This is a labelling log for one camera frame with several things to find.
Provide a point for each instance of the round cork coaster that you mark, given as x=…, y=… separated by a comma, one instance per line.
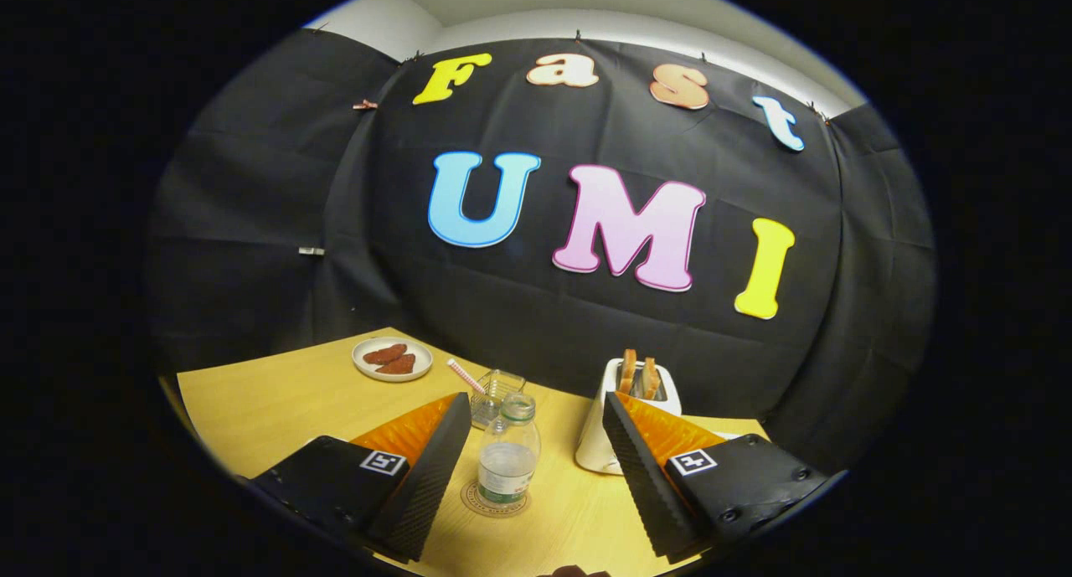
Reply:
x=469, y=502

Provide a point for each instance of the wooden table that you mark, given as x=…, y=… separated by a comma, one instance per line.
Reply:
x=268, y=401

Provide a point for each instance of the round white plate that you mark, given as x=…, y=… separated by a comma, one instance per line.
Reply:
x=423, y=359

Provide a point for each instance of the toast slice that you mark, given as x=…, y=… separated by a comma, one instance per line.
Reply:
x=627, y=372
x=651, y=378

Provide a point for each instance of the white toaster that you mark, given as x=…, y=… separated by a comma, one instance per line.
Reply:
x=593, y=443

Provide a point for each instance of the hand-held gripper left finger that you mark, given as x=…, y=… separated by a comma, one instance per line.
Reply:
x=423, y=493

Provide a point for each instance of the clear plastic juice bottle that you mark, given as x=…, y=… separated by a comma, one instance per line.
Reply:
x=509, y=460

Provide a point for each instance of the black backdrop cloth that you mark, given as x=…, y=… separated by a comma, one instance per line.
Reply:
x=276, y=183

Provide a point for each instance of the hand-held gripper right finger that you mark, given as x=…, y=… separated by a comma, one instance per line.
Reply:
x=641, y=485

